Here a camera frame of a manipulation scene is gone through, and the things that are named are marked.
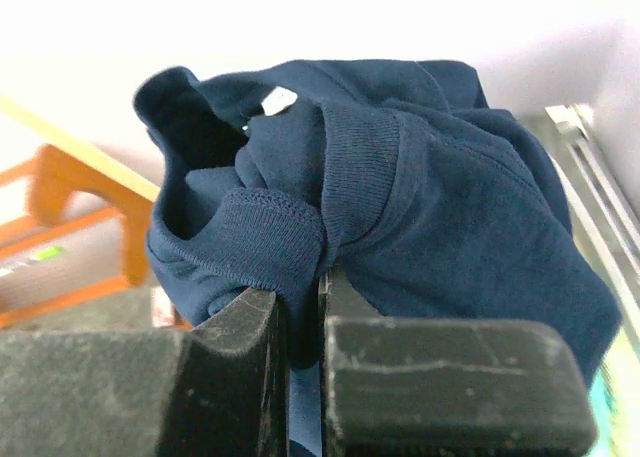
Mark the orange wooden shoe shelf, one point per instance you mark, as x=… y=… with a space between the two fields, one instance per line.
x=53 y=199

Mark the wooden clothes rack frame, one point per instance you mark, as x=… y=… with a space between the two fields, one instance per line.
x=80 y=149

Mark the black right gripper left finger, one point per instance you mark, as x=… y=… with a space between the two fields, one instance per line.
x=220 y=389

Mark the navy blue t shirt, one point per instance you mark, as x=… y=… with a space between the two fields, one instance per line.
x=433 y=203

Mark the metal hanging rod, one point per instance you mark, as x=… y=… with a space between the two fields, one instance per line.
x=608 y=221

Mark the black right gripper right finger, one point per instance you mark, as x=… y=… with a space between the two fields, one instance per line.
x=425 y=387

